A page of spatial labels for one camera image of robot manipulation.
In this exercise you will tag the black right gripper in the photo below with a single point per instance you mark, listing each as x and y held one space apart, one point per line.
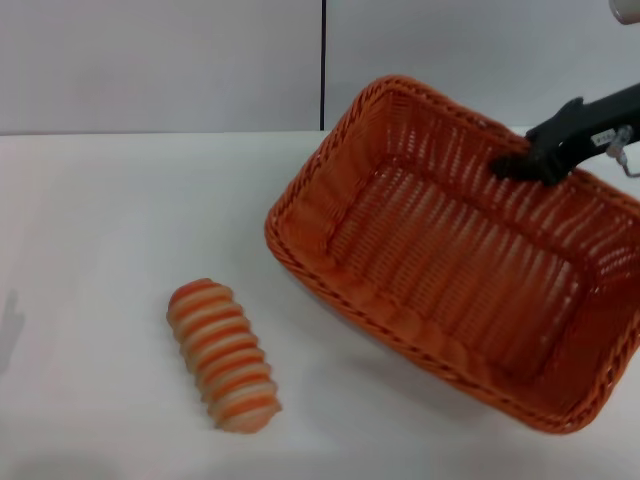
595 120

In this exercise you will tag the orange woven plastic basket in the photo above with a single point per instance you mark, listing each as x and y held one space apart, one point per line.
430 280

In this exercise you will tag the orange striped toy bread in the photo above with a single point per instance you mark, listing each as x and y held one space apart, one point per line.
225 355

